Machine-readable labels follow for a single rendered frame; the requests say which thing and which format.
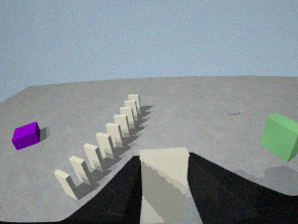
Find green block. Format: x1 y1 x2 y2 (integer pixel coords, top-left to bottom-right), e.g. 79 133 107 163
259 112 298 163

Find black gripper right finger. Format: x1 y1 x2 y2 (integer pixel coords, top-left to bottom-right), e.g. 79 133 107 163
188 152 298 224

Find purple rectangular block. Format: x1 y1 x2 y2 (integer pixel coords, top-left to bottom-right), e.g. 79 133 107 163
12 121 41 149

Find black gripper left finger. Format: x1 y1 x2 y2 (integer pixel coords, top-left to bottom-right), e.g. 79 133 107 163
0 155 142 224

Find cream domino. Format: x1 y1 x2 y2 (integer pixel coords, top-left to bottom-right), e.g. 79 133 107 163
55 169 81 201
96 133 117 159
82 143 105 172
106 123 124 147
128 95 141 113
124 100 138 120
113 115 130 137
140 147 189 224
69 156 94 185
120 107 136 128

